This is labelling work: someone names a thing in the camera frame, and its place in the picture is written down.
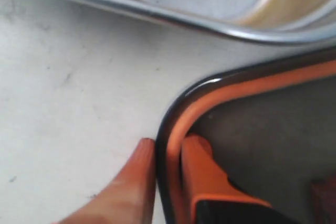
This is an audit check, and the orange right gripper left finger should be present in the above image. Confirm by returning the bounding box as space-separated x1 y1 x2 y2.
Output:
59 138 155 223

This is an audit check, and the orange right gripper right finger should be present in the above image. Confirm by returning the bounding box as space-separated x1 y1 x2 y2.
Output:
182 135 294 223

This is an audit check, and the dark lid with orange seal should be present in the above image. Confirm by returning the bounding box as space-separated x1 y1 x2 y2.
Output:
156 47 335 223

